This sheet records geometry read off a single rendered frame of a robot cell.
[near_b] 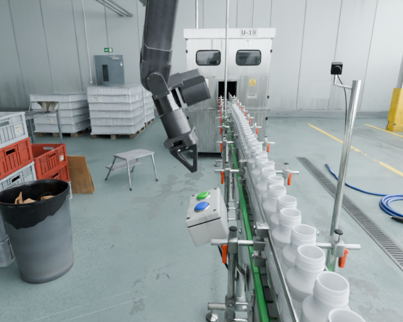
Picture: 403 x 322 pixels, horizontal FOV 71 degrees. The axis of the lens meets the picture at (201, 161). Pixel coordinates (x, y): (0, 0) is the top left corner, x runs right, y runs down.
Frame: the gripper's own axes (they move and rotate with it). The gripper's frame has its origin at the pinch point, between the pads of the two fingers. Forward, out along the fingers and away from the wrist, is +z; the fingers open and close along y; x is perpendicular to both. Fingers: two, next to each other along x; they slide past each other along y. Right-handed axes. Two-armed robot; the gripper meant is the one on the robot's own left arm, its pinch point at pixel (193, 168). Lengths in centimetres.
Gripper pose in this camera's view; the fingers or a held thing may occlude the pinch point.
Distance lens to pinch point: 68.6
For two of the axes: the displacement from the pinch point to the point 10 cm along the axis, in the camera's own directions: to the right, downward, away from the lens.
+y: 0.6, -2.9, 9.5
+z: 3.4, 9.0, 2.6
